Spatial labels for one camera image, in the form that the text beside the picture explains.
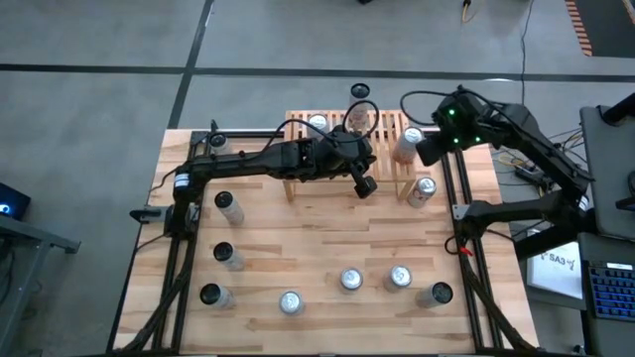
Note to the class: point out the Spindrift can with fruit emblem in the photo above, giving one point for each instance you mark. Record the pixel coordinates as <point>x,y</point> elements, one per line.
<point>317,121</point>

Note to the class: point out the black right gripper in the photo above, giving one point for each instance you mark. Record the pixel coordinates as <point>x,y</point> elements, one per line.
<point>430,150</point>

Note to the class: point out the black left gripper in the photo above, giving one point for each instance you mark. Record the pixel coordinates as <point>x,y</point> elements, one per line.
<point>349,151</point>

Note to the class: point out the wooden slatted shelf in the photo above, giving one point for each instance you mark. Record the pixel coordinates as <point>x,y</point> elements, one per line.
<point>387,163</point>

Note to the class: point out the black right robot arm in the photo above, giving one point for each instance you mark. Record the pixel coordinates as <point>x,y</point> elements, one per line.
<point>536,144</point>

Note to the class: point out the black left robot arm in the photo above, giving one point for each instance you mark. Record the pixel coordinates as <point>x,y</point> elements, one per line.
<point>238,163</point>

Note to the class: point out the white printed sign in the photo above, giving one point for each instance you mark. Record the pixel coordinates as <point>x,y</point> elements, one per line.
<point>555,273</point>

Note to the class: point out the pink and silver Spindrift can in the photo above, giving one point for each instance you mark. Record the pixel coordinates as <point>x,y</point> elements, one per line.
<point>291,301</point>

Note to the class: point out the black box with blue light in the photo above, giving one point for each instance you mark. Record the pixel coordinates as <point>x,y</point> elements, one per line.
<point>12,203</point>

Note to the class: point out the black desk support bar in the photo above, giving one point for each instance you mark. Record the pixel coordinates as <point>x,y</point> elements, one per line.
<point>541,243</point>

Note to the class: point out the black power strip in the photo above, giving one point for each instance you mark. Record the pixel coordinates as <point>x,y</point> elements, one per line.
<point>533,174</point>

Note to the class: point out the pale pink Spindrift can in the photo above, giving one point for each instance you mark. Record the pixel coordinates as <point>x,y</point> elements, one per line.
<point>409,141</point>

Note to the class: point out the grey metal stand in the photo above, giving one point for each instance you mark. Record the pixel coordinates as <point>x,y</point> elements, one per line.
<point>44,237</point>

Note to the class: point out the dark grey desk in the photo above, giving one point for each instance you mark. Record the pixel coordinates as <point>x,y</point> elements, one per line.
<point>610,163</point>

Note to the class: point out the tall Celsius peach can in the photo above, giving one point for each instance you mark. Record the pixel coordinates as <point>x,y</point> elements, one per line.
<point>359,90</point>

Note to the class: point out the black mat with striped edge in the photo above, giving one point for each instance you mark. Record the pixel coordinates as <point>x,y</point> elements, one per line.
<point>610,30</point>

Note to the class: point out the small black frame post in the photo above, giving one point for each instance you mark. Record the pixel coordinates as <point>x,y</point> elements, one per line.
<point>214,126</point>

